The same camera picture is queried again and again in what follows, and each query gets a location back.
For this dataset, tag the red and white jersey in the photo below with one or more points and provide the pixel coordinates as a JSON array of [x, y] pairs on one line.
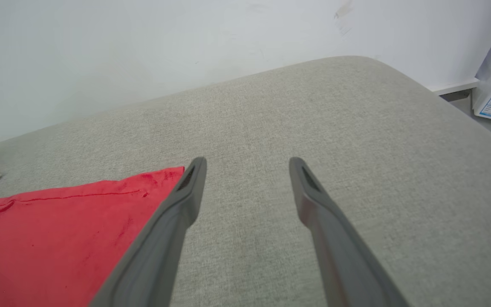
[[58, 238]]

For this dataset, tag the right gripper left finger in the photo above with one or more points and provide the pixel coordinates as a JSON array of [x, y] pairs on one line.
[[151, 264]]

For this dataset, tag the white baseboard ledge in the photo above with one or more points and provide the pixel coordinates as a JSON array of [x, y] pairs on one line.
[[454, 87]]

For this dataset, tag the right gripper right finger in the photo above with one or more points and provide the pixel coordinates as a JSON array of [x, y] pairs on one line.
[[348, 264]]

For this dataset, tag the grey fabric sofa seat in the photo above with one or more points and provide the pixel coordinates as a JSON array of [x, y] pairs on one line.
[[313, 128]]

